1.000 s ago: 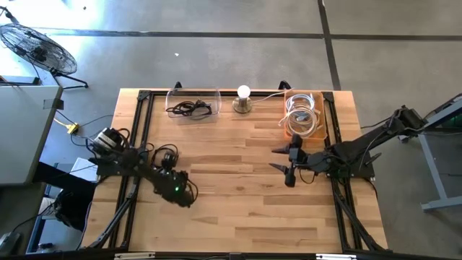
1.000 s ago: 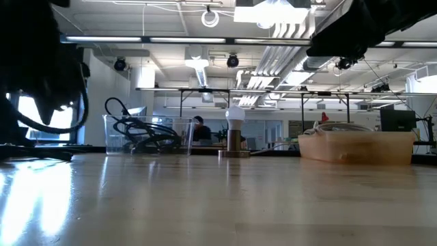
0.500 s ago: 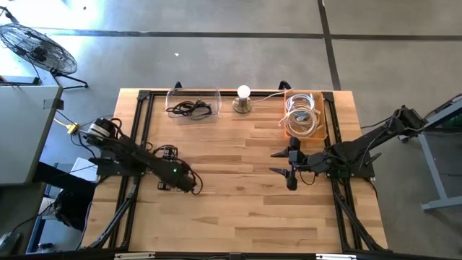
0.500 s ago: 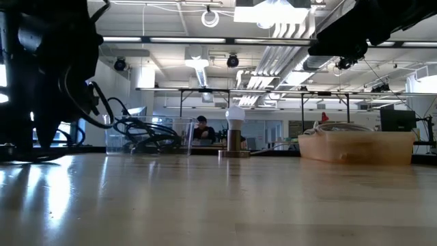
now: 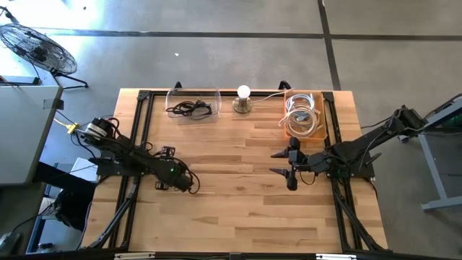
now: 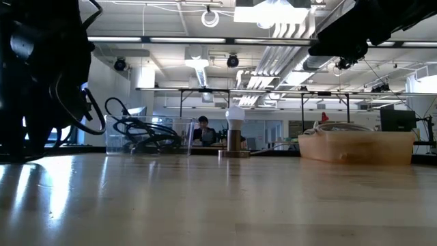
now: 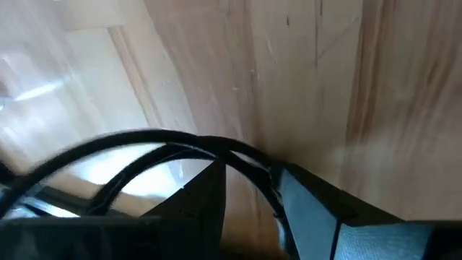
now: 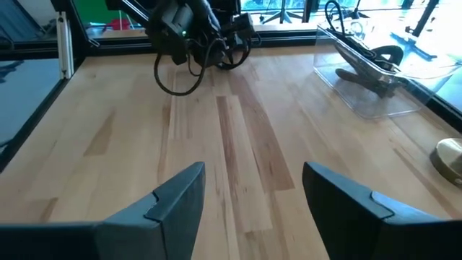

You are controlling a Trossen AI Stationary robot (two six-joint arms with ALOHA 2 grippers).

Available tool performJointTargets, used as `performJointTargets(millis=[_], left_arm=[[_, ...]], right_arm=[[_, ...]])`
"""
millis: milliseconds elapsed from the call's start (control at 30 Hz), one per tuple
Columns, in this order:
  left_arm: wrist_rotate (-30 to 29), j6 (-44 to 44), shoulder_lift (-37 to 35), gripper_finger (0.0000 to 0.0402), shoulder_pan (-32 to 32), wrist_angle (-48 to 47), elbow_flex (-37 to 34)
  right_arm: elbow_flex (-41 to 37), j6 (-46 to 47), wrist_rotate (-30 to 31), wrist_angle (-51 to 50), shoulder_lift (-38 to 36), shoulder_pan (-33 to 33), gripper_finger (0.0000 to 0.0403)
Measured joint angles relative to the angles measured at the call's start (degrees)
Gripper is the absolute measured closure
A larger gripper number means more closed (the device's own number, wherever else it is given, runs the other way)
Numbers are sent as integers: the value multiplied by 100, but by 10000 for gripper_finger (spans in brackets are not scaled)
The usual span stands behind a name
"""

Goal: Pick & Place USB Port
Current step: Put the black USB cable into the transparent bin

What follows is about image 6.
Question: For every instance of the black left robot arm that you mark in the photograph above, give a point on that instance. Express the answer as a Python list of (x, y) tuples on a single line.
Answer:
[(41, 20)]

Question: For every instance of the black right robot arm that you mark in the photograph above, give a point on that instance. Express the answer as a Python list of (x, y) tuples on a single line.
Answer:
[(403, 13)]

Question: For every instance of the bright ceiling light panel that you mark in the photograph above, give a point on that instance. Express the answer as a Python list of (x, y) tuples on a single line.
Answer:
[(269, 13)]

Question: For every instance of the small red object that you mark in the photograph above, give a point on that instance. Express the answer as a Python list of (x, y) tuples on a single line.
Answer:
[(324, 118)]

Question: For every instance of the black round ceiling speaker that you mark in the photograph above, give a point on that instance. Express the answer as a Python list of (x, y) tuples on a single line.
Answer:
[(119, 64), (232, 61)]

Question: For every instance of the black computer monitor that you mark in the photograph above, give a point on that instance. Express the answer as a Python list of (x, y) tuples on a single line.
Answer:
[(397, 120)]

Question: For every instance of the orange plastic bin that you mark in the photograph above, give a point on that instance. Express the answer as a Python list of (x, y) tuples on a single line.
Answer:
[(358, 148)]

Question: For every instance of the black monitor stand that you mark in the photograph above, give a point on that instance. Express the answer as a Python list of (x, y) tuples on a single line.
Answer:
[(431, 131)]

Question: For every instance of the brass lamp with white bulb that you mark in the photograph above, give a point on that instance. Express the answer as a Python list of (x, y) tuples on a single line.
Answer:
[(234, 140)]

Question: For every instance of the white ceiling light fixture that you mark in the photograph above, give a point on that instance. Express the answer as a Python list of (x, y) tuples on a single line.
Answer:
[(197, 63)]

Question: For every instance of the clear plastic bin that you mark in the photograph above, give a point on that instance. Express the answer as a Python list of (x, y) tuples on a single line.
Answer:
[(187, 136)]

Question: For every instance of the person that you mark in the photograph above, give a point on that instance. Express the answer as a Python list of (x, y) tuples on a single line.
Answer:
[(205, 135)]

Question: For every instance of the silver ceiling duct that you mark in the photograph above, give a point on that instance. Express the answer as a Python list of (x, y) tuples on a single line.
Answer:
[(283, 58)]

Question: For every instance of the black metal workstation frame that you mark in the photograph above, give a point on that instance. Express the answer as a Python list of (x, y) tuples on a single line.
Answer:
[(302, 112)]

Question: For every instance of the black aluminium table frame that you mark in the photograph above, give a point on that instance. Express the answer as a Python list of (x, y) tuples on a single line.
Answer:
[(205, 151)]

